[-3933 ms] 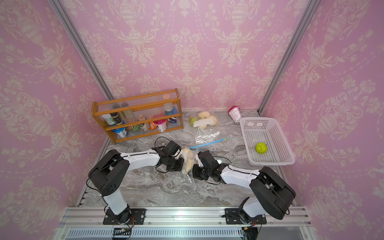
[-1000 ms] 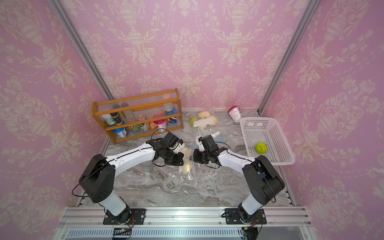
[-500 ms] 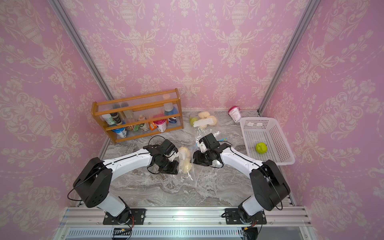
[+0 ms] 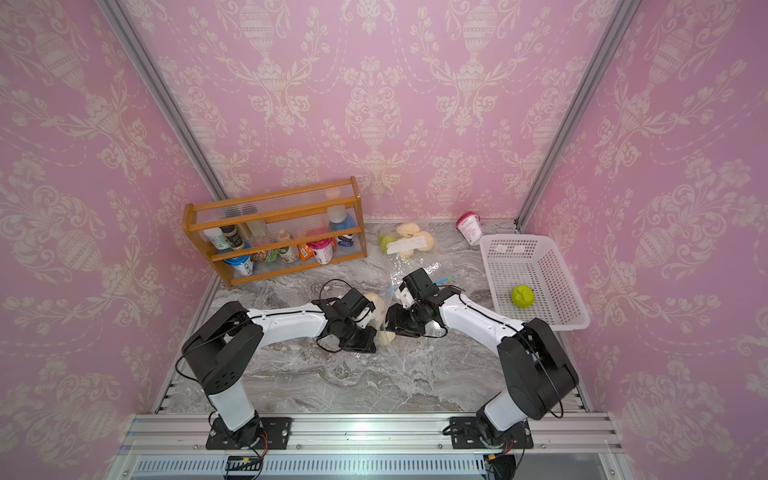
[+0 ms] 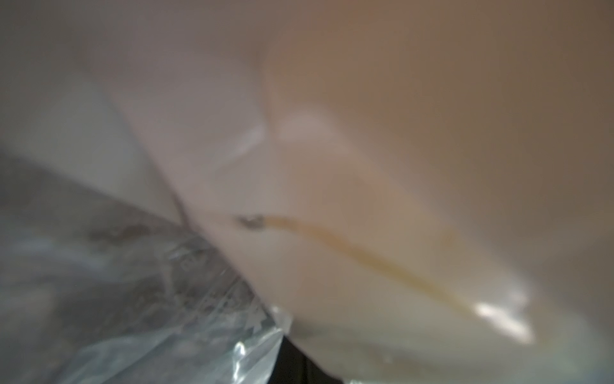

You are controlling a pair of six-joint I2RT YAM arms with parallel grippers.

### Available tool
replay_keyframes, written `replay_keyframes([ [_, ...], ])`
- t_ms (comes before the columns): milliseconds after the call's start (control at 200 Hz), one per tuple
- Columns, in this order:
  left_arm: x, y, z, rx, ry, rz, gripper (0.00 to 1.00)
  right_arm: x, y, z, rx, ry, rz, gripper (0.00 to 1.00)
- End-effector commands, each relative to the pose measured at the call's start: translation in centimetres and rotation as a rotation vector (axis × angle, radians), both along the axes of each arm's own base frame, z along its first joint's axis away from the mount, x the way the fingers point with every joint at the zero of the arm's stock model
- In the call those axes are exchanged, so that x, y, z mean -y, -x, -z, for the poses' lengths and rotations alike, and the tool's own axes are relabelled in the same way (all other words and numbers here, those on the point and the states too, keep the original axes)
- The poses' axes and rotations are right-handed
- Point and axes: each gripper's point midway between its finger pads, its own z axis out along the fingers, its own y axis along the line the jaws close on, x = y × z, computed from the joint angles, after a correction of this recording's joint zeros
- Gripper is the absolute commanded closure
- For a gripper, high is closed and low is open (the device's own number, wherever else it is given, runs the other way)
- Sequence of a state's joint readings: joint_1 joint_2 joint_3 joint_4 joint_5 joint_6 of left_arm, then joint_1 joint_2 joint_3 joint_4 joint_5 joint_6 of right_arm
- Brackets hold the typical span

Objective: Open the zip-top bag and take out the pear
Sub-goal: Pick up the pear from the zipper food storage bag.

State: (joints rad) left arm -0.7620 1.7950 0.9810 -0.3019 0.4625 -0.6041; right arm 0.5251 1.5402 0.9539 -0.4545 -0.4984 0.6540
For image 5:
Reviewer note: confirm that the clear zip-top bag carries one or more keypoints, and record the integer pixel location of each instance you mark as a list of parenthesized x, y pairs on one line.
[(106, 275)]

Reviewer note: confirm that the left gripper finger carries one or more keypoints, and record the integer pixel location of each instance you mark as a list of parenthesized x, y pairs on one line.
[(293, 367)]

